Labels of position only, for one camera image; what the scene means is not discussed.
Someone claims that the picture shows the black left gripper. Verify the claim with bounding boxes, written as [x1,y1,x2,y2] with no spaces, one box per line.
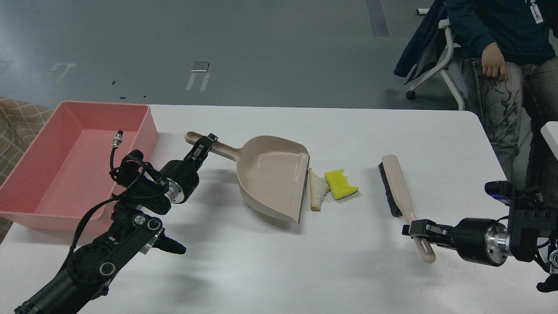
[160,133,218,204]

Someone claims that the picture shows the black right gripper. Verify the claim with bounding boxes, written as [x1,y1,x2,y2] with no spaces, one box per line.
[402,217,510,266]

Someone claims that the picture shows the beige plastic dustpan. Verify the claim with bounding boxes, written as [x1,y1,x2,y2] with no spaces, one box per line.
[210,135,310,223]

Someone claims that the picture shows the beige hand brush black bristles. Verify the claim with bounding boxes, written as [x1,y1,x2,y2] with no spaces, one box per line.
[378,154,437,264]

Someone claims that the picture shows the yellow green sponge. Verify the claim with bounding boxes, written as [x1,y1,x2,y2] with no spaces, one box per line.
[324,169,360,200]

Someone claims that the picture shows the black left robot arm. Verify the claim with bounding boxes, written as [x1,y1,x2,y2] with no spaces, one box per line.
[14,131,218,314]

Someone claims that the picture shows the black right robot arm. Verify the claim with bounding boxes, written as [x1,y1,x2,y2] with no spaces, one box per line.
[402,181,557,293]

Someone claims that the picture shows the person's bare hand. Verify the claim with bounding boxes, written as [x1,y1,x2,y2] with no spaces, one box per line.
[481,42,507,82]

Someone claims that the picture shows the beige checkered cloth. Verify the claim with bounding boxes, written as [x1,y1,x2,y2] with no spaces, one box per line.
[0,97,54,242]

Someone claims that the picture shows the navy blue jacket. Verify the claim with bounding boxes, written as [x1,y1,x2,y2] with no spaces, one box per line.
[393,0,448,85]

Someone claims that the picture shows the standing person teal sweater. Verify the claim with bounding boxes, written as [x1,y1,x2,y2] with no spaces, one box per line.
[447,0,557,201]

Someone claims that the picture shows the white office chair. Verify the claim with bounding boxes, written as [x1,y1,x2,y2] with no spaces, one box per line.
[406,19,465,111]

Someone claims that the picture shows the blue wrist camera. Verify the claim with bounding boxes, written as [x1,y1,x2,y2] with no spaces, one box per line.
[484,181,516,207]

